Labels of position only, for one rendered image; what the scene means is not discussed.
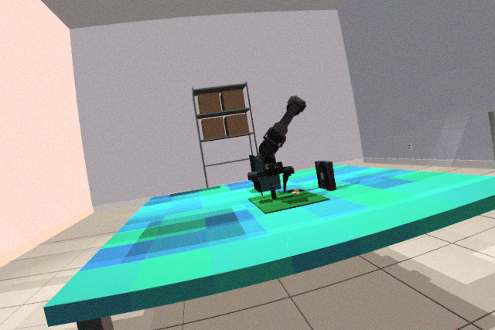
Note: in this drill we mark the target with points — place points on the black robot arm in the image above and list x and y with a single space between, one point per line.
276 135

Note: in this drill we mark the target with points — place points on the green circuit board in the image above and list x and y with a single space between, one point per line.
286 200

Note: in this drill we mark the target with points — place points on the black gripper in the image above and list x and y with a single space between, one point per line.
287 171

